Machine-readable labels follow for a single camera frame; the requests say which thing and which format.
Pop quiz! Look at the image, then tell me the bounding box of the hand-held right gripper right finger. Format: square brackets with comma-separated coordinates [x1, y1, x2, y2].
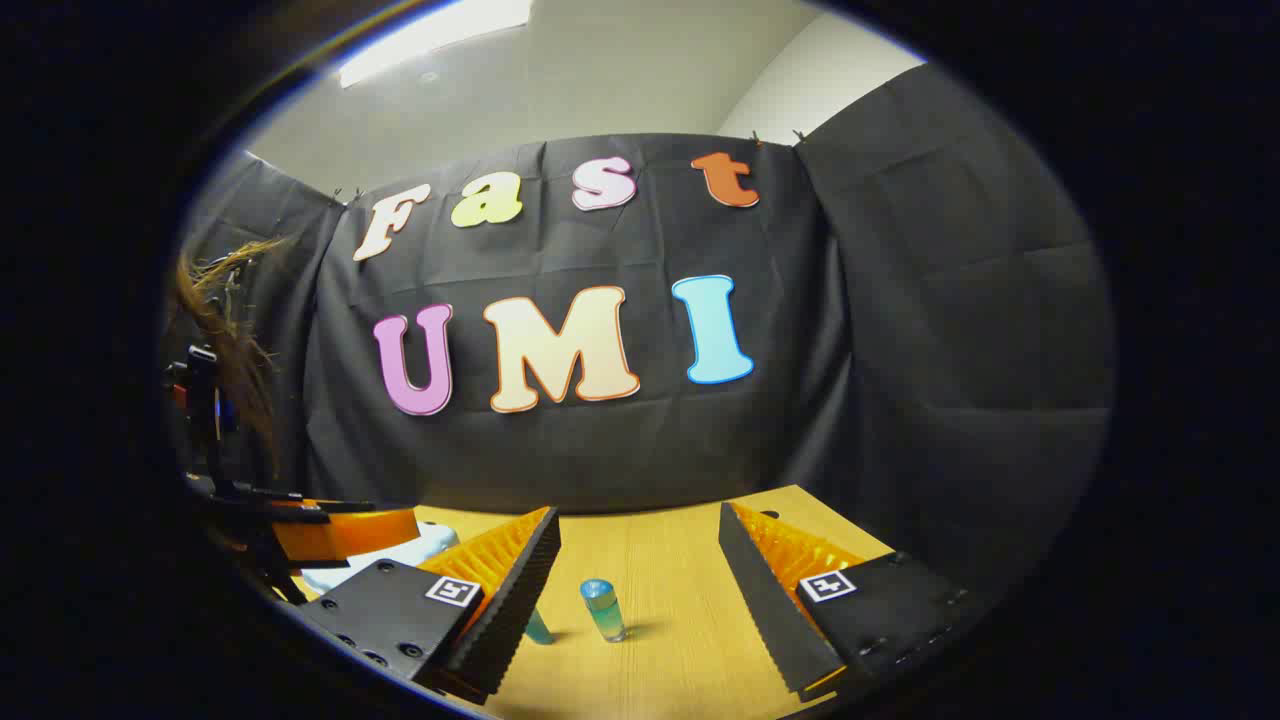
[718, 502, 986, 701]

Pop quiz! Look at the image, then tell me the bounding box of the black backdrop cloth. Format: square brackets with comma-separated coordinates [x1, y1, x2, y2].
[175, 60, 1116, 601]

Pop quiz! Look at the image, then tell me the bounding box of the person's hair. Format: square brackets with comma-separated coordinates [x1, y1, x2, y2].
[170, 238, 291, 481]

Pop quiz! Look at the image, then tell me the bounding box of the blue skin care bottle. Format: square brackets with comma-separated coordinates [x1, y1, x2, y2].
[580, 578, 629, 643]

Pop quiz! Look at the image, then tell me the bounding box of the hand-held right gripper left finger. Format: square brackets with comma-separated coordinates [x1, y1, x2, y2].
[300, 506, 562, 706]

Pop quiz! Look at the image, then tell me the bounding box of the light blue suitcase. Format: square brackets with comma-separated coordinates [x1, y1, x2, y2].
[300, 522, 463, 593]

